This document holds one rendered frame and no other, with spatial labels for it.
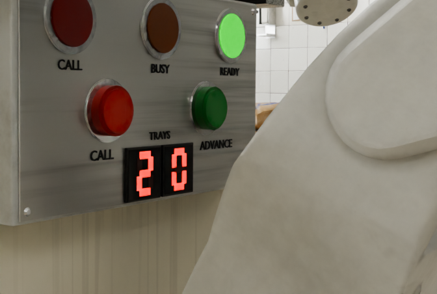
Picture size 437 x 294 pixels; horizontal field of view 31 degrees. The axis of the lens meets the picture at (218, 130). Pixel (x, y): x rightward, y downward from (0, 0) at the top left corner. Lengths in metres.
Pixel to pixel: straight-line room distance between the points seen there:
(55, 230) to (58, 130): 0.07
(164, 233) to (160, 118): 0.10
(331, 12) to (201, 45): 0.32
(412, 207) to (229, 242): 0.12
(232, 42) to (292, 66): 4.64
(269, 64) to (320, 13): 4.48
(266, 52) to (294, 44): 0.24
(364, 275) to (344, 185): 0.05
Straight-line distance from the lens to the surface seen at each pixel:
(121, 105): 0.46
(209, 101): 0.53
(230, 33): 0.57
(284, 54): 5.24
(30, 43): 0.43
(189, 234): 0.59
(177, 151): 0.52
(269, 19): 5.25
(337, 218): 0.36
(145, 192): 0.49
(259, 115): 4.44
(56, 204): 0.44
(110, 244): 0.52
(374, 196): 0.34
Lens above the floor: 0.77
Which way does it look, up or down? 3 degrees down
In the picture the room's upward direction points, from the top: 1 degrees clockwise
